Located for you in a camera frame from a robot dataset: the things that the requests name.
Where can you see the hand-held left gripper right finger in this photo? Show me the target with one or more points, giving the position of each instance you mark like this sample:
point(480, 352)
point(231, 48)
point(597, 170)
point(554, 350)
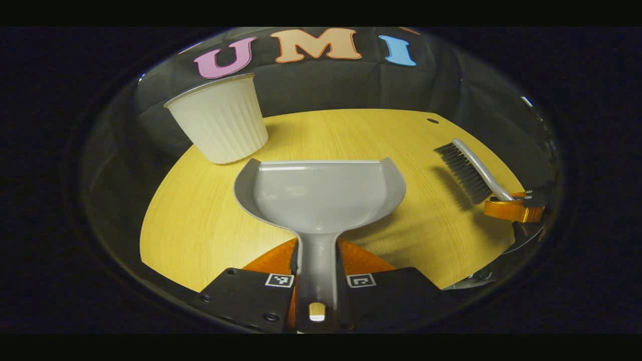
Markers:
point(391, 301)

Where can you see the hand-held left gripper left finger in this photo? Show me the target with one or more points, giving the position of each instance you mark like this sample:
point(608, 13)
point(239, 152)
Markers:
point(241, 301)

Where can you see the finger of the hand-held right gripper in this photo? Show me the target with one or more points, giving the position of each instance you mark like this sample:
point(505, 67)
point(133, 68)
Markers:
point(511, 211)
point(534, 199)

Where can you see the grey dustpan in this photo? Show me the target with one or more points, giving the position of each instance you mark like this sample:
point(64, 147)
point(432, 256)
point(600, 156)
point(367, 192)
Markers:
point(321, 200)

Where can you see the white ribbed garbage bin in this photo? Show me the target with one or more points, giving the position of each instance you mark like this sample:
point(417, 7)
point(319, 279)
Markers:
point(220, 120)

